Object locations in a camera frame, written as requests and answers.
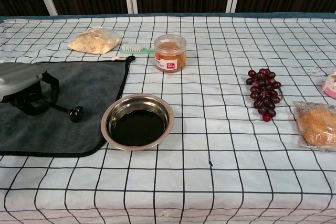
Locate round metal bowl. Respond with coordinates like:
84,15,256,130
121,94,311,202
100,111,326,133
100,93,175,153

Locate black stirring spoon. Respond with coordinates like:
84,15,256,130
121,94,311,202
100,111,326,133
44,102,85,124

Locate dark grey towel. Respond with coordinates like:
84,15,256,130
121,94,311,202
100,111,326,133
0,55,137,158

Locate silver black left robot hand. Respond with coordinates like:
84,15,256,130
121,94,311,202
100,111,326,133
0,62,60,116

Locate plastic bag of beige powder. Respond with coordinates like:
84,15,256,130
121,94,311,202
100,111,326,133
67,26,122,55

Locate white black checked tablecloth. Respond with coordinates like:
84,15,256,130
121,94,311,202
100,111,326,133
0,16,336,224

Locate clear jar with orange contents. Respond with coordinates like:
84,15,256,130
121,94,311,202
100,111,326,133
153,34,187,73

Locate green handled white brush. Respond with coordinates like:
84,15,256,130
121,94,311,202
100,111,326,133
120,44,156,55

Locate bread bun in plastic wrap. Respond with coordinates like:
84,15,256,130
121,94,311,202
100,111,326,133
293,100,336,153

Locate teal table cover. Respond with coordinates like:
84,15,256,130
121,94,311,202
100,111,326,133
0,12,336,25

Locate pink cupcake toy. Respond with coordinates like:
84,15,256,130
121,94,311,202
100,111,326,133
321,71,336,97

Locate bunch of dark red grapes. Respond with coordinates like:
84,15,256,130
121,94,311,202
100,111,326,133
245,68,284,123

